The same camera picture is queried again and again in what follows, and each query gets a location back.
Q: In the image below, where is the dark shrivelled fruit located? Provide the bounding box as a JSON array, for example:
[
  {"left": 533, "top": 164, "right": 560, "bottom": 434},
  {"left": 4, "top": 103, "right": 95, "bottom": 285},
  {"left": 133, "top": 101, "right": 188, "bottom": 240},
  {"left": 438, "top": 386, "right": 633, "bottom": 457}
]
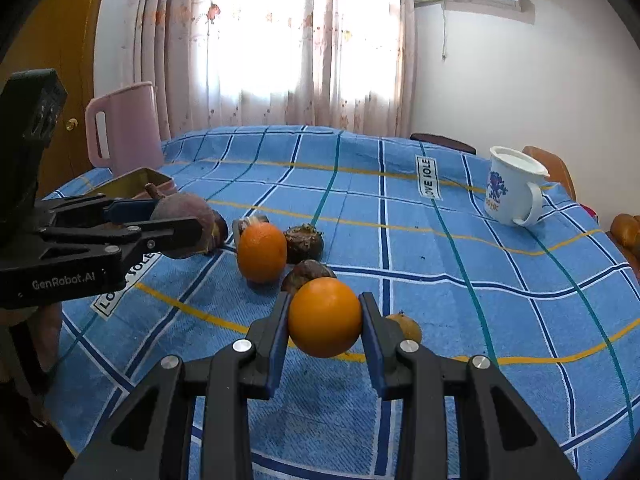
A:
[{"left": 283, "top": 225, "right": 325, "bottom": 266}]

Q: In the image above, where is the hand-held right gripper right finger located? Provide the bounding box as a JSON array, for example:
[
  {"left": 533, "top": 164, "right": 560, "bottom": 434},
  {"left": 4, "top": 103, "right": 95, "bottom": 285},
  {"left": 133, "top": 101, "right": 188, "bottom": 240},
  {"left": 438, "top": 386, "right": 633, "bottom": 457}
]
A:
[{"left": 359, "top": 291, "right": 583, "bottom": 480}]

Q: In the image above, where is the pink electric kettle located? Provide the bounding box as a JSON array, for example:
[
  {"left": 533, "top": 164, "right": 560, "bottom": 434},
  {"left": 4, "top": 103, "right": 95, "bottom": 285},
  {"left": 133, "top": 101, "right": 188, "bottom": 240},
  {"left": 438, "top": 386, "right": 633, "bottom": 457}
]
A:
[{"left": 84, "top": 81, "right": 166, "bottom": 177}]

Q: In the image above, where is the halved fruit with cream face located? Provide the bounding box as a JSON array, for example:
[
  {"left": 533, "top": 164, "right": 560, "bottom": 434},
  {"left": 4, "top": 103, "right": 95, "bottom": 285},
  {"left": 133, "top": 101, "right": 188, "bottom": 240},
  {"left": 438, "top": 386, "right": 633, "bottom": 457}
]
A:
[{"left": 232, "top": 214, "right": 271, "bottom": 239}]

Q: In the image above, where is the white printed mug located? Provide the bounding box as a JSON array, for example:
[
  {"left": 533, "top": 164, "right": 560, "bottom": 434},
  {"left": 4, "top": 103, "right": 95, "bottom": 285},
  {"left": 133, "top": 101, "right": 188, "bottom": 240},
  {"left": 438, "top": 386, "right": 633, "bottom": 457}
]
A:
[{"left": 482, "top": 146, "right": 551, "bottom": 227}]

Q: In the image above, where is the halved purple fruit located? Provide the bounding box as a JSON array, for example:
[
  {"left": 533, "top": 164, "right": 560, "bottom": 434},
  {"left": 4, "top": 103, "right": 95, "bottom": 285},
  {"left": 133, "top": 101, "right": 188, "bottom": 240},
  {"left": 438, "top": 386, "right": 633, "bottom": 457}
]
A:
[{"left": 210, "top": 209, "right": 230, "bottom": 252}]

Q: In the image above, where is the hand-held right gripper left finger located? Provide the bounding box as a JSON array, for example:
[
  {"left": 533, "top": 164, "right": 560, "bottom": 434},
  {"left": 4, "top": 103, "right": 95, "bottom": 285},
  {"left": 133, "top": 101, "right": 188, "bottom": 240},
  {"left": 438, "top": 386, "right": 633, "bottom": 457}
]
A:
[{"left": 65, "top": 291, "right": 293, "bottom": 480}]

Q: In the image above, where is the orange leather sofa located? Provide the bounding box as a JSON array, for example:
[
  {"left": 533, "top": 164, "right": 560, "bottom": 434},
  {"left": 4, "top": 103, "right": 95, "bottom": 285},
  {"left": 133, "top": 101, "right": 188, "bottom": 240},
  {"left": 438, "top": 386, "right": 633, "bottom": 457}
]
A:
[{"left": 610, "top": 212, "right": 640, "bottom": 252}]

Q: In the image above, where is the orange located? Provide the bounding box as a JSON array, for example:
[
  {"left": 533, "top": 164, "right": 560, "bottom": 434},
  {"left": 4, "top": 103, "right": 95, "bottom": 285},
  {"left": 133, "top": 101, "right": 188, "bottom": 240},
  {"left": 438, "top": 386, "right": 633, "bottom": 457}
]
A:
[
  {"left": 287, "top": 276, "right": 363, "bottom": 359},
  {"left": 236, "top": 222, "right": 288, "bottom": 284}
]

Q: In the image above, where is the kiwi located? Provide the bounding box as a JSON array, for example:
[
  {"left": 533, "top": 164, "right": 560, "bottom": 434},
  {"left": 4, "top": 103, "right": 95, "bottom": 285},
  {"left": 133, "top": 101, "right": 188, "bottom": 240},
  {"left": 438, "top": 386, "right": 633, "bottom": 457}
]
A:
[{"left": 385, "top": 312, "right": 423, "bottom": 346}]

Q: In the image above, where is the rectangular metal tin box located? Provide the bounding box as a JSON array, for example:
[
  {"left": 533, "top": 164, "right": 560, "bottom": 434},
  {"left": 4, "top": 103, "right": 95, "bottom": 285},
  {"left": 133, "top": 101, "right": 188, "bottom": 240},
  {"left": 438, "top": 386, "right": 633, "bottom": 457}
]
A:
[{"left": 86, "top": 167, "right": 176, "bottom": 202}]

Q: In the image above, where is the sheer floral curtain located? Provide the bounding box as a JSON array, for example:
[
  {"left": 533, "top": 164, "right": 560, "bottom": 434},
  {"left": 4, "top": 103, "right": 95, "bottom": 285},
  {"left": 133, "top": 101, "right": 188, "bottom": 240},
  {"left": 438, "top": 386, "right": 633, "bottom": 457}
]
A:
[{"left": 97, "top": 0, "right": 419, "bottom": 139}]

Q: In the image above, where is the dark brown fruit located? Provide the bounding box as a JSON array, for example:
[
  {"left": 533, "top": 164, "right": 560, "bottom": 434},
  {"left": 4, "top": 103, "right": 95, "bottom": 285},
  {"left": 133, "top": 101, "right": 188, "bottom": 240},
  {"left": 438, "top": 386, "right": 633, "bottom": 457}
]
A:
[{"left": 280, "top": 259, "right": 337, "bottom": 295}]

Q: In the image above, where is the blue plaid tablecloth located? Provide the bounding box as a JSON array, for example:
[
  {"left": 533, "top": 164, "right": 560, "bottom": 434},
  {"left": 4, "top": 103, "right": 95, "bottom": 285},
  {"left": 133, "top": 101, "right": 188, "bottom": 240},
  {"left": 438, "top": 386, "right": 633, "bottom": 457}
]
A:
[{"left": 37, "top": 125, "right": 640, "bottom": 480}]

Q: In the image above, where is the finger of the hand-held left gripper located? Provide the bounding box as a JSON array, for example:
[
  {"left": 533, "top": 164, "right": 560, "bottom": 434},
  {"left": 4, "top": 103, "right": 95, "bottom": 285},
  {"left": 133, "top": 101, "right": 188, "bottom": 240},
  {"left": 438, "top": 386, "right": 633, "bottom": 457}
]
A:
[
  {"left": 39, "top": 216, "right": 202, "bottom": 283},
  {"left": 32, "top": 196, "right": 157, "bottom": 228}
]

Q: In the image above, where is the large purple round fruit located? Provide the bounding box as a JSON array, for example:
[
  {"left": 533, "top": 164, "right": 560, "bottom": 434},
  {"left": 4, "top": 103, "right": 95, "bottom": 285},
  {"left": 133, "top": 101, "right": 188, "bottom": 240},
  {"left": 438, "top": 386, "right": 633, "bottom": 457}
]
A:
[{"left": 145, "top": 182, "right": 219, "bottom": 261}]

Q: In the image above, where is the dark round stool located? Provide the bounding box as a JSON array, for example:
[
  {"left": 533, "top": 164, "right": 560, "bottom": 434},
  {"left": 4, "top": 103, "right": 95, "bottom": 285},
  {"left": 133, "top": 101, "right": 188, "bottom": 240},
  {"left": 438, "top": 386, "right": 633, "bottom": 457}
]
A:
[{"left": 409, "top": 132, "right": 477, "bottom": 156}]

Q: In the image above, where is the wooden door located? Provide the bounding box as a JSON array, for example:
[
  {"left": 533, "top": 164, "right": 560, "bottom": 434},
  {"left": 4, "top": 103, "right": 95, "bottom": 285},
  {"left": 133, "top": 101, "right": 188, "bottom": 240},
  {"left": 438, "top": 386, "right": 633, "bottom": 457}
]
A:
[{"left": 0, "top": 0, "right": 113, "bottom": 197}]

